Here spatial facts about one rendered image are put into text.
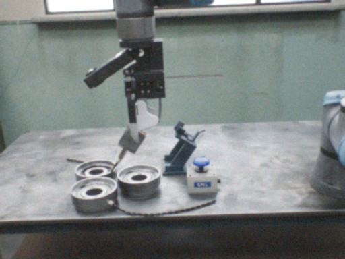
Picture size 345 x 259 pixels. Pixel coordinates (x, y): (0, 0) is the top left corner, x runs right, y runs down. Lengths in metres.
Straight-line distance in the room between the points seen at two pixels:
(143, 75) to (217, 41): 1.75
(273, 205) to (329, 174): 0.15
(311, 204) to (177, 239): 0.46
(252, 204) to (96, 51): 1.84
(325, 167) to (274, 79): 1.68
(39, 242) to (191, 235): 0.47
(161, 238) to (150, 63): 0.62
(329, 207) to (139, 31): 0.55
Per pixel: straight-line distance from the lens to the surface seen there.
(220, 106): 2.59
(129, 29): 0.77
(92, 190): 0.95
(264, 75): 2.59
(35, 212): 0.95
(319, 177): 0.98
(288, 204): 0.92
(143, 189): 0.92
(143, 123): 0.81
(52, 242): 1.29
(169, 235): 1.24
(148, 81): 0.79
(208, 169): 0.96
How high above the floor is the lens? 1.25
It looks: 19 degrees down
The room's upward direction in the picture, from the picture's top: 2 degrees counter-clockwise
